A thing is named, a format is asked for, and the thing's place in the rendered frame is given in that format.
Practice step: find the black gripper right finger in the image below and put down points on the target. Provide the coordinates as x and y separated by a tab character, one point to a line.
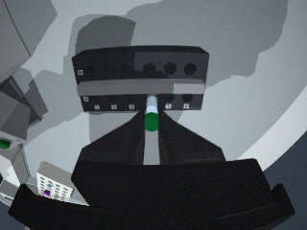
183	145

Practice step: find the white block with round holes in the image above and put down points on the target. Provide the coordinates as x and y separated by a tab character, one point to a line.
8	191

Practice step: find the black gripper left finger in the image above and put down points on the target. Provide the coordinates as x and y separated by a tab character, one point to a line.
125	144

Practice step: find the grey bench mat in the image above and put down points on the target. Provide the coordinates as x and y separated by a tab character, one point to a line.
257	67

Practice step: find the dark grey block with round holes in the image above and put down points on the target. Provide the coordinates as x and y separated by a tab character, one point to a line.
121	88

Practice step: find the purple-capped sample tube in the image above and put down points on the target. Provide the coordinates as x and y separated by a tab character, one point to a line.
48	189

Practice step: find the green-capped sample tube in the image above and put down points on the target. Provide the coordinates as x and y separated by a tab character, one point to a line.
151	117

